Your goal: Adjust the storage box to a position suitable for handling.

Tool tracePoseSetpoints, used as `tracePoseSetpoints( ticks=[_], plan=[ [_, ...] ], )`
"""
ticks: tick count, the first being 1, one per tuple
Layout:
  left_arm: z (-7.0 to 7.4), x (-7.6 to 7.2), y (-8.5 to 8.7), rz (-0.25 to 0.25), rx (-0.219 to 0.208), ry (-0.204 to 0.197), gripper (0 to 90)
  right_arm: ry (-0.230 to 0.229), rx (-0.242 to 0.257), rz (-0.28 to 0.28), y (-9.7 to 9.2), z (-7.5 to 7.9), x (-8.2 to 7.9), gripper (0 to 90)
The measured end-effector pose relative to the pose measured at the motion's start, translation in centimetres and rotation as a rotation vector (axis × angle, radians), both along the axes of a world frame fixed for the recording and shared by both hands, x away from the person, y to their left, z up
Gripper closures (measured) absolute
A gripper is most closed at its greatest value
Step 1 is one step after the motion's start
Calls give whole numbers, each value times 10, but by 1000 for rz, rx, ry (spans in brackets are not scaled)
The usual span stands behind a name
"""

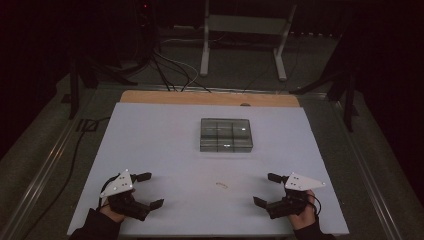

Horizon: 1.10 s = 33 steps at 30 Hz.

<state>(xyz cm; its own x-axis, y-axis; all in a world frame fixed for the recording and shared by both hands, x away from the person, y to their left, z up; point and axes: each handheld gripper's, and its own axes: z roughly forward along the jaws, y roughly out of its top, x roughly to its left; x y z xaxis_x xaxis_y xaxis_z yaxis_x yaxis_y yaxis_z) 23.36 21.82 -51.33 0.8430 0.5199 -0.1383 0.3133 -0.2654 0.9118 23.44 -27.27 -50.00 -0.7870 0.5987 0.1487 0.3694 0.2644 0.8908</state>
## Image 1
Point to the white metal stand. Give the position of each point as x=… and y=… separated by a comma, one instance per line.
x=245, y=25

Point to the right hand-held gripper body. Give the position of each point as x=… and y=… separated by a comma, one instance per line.
x=290, y=205

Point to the aluminium floor rail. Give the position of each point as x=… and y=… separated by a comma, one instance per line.
x=370, y=176
x=43, y=170
x=216, y=89

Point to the black stand with red light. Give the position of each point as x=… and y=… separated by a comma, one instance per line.
x=145, y=30

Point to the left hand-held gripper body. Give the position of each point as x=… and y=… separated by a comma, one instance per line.
x=125, y=200

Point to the person's right hand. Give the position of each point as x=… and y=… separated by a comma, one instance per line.
x=305, y=218

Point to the person's left hand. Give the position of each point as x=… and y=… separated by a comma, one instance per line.
x=111, y=212

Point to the clear plastic compartment box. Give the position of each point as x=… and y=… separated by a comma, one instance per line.
x=226, y=135

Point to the black tripod stand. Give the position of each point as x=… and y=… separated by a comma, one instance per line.
x=348, y=96
x=74, y=90

